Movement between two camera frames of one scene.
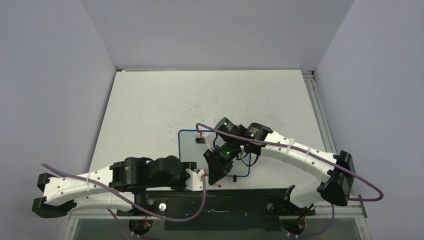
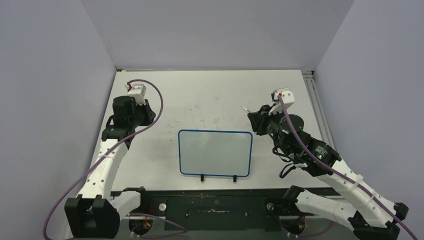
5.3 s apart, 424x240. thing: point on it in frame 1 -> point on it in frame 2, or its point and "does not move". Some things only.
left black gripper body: x=184 y=175 -> x=141 y=116
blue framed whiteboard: x=190 y=151 does not move
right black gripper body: x=221 y=157 -> x=267 y=124
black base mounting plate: x=215 y=210 does not move
